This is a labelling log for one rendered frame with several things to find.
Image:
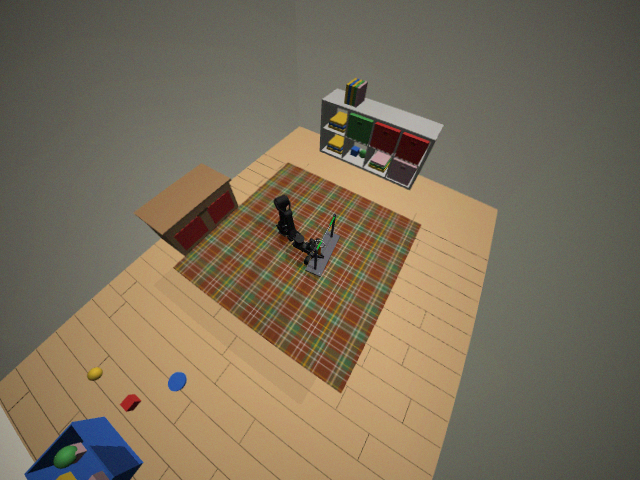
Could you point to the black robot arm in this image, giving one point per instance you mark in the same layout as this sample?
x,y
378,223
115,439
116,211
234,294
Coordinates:
x,y
286,224

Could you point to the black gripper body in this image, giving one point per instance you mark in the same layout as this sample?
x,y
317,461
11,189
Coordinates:
x,y
309,254

